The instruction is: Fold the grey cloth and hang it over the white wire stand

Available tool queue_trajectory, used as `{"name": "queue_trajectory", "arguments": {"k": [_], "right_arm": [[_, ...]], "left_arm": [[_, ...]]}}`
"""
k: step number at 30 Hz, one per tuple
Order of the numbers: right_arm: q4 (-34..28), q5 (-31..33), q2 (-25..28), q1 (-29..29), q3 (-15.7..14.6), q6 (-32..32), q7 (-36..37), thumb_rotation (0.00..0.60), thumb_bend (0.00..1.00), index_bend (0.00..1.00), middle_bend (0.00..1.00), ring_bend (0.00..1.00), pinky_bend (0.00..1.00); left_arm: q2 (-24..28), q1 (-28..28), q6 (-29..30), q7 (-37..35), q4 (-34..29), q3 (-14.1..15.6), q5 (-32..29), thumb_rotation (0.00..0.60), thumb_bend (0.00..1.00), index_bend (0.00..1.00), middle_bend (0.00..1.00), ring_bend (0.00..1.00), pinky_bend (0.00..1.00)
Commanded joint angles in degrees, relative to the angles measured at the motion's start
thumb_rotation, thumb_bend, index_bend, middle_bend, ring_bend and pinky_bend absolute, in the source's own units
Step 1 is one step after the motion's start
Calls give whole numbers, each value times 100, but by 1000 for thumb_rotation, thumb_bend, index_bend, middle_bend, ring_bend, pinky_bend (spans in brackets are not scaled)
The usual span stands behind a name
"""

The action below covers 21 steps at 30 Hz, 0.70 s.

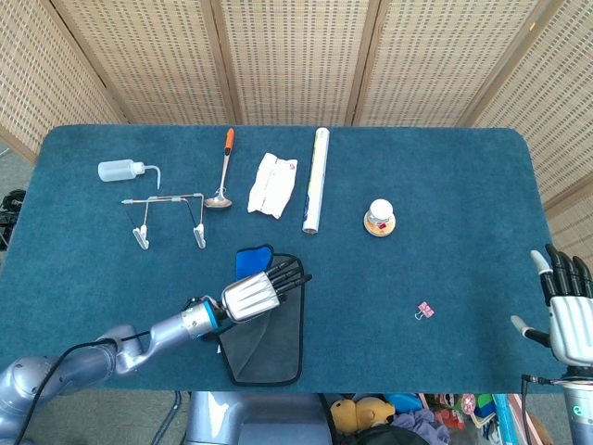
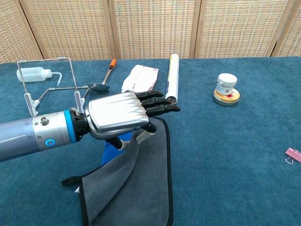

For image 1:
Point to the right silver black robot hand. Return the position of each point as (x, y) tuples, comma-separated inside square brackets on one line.
[(572, 324)]

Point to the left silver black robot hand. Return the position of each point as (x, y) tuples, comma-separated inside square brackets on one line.
[(250, 296)]

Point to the grey and blue cloth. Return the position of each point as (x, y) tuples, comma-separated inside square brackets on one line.
[(273, 343)]

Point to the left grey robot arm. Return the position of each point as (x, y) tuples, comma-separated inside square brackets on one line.
[(162, 331)]

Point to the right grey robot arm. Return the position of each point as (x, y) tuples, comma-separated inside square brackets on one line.
[(581, 408)]

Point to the light blue pole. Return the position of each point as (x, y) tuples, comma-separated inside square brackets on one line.
[(507, 417)]

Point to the white tissue pack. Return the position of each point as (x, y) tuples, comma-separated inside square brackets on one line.
[(271, 185)]

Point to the grey robot torso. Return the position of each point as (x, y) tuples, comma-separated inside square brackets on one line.
[(255, 422)]

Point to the white film roll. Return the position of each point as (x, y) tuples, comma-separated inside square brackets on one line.
[(316, 185)]

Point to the round yellow tin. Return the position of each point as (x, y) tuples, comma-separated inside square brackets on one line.
[(376, 231)]

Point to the red white patterned toy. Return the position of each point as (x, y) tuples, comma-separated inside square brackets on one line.
[(456, 408)]

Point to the pink binder clip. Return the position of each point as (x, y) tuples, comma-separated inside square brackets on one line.
[(426, 309)]

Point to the yellow plush toy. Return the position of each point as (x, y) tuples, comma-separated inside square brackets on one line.
[(357, 410)]

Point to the small white jar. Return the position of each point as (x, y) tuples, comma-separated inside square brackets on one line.
[(380, 209)]

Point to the purple cloth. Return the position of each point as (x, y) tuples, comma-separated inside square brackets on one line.
[(417, 423)]

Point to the translucent plastic wash bottle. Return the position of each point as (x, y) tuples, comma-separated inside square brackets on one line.
[(116, 169)]

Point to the teal table cloth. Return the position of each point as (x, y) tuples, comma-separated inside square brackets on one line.
[(417, 185)]

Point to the woven wooden folding screen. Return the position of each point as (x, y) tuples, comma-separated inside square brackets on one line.
[(296, 60)]

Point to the black device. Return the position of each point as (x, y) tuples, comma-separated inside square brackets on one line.
[(11, 204)]

